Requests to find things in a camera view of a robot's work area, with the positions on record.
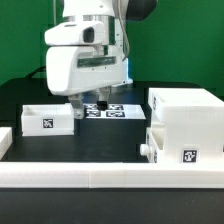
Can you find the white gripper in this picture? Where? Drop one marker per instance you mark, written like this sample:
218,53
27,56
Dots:
71,70

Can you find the white drawer with knob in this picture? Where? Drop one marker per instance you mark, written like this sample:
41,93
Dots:
152,149

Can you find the white drawer cabinet box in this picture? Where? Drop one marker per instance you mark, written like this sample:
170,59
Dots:
192,120

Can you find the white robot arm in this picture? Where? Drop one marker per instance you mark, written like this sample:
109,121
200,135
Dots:
96,22

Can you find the white marker sheet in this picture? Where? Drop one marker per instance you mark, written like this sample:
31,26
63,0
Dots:
114,111

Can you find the white left fence block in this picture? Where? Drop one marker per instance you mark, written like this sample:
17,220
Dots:
5,140

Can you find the white front fence rail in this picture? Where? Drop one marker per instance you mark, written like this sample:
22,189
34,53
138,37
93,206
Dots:
108,175

